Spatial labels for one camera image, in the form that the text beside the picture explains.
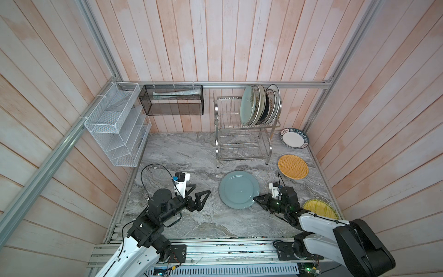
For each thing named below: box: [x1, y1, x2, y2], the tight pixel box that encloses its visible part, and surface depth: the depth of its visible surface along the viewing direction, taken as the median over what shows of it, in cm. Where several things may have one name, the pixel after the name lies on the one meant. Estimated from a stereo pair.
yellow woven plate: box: [302, 199, 340, 220], surface depth 87 cm
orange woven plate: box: [277, 154, 309, 180], surface depth 103 cm
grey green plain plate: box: [218, 170, 261, 210], surface depth 94 cm
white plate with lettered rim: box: [279, 127, 310, 149], surface depth 118 cm
